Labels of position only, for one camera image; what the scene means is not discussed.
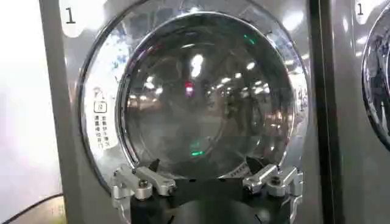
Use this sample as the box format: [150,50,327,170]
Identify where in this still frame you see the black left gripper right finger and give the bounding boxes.
[242,155,304,211]

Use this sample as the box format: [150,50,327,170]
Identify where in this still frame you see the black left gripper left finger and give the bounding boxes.
[111,158,177,214]

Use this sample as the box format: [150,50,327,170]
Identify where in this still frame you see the white instruction sticker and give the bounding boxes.
[83,85,119,152]

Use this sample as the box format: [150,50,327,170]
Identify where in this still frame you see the grey dryer with round door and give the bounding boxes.
[38,0,324,224]
[330,0,390,224]

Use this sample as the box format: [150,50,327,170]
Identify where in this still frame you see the round glass dryer door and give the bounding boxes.
[361,2,390,152]
[76,0,310,195]

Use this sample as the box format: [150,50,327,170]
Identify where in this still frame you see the white number label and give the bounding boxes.
[58,0,108,39]
[354,0,387,26]

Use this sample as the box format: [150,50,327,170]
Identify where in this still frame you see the black cable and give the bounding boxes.
[1,192,64,224]

